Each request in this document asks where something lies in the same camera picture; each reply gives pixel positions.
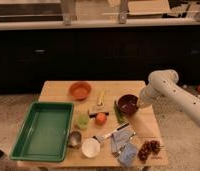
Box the green chili pepper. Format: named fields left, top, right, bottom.
left=114, top=101, right=125, bottom=124

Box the dark brown bowl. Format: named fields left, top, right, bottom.
left=117, top=94, right=138, bottom=115

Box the yellow peeled banana toy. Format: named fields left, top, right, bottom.
left=97, top=90, right=105, bottom=106

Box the black handled knife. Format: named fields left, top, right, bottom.
left=88, top=106, right=109, bottom=118

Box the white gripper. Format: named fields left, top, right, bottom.
left=137, top=86, right=157, bottom=108

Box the small metal cup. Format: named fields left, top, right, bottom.
left=68, top=131, right=82, bottom=148

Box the green plastic tray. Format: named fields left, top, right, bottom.
left=10, top=102, right=74, bottom=162

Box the small green cup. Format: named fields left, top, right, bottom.
left=75, top=114, right=89, bottom=129

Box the black handled spatula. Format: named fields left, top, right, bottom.
left=93, top=123, right=129, bottom=144

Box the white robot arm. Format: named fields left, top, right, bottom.
left=137, top=69, right=200, bottom=127

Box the orange bowl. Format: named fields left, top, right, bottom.
left=69, top=81, right=91, bottom=100

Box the blue grey cloth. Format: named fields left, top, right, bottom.
left=111, top=130, right=137, bottom=167

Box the white bowl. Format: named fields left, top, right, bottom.
left=81, top=138, right=100, bottom=158

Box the orange fruit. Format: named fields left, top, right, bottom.
left=95, top=113, right=107, bottom=125

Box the wooden table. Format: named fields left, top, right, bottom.
left=17, top=81, right=168, bottom=168

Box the silver fork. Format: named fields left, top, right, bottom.
left=112, top=131, right=137, bottom=158

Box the bunch of red grapes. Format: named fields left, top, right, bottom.
left=138, top=140, right=161, bottom=163

